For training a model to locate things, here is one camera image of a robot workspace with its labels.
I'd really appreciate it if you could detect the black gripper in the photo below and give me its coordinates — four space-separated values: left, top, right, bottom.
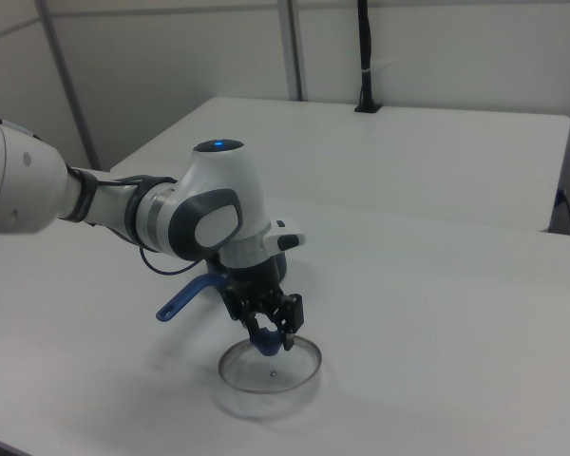
218 254 306 352

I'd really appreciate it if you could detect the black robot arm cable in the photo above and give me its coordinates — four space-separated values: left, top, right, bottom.
137 244 210 277

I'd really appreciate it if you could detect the white side table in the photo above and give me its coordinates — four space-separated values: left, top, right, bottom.
108 97 570 234

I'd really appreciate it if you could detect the black pole with clamp base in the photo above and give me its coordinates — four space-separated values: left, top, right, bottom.
353 0 384 115

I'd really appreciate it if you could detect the dark blue saucepan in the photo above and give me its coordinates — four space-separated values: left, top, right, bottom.
155 254 290 323

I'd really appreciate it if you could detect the glass lid with blue knob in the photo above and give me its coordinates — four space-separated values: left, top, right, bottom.
217 327 323 395

